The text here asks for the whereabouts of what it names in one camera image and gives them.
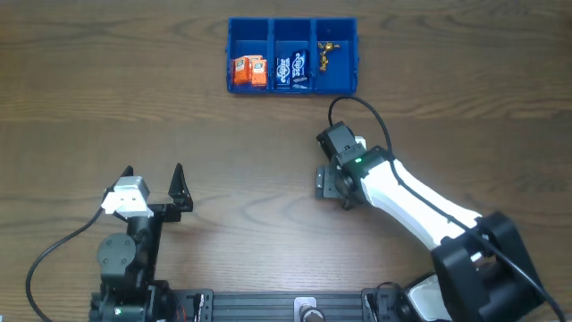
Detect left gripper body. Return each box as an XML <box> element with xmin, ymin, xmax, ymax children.
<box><xmin>148</xmin><ymin>203</ymin><xmax>183</xmax><ymax>224</ymax></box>

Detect mounting rail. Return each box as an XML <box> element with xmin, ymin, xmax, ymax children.
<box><xmin>88</xmin><ymin>288</ymin><xmax>430</xmax><ymax>322</ymax></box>

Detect black cable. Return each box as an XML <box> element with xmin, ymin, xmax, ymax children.
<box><xmin>327</xmin><ymin>95</ymin><xmax>567</xmax><ymax>322</ymax></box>
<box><xmin>25</xmin><ymin>206</ymin><xmax>106</xmax><ymax>322</ymax></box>

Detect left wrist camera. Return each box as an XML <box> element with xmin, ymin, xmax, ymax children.
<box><xmin>100</xmin><ymin>175</ymin><xmax>152</xmax><ymax>219</ymax></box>

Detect blue tray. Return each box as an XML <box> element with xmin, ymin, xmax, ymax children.
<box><xmin>226</xmin><ymin>16</ymin><xmax>360</xmax><ymax>96</ymax></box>

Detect blue candy pack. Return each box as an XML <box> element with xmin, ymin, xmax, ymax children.
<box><xmin>290</xmin><ymin>48</ymin><xmax>310</xmax><ymax>89</ymax></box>
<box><xmin>275</xmin><ymin>56</ymin><xmax>292</xmax><ymax>89</ymax></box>

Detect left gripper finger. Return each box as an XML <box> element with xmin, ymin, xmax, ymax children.
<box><xmin>167</xmin><ymin>162</ymin><xmax>195</xmax><ymax>213</ymax></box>
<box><xmin>103</xmin><ymin>165</ymin><xmax>135</xmax><ymax>199</ymax></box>

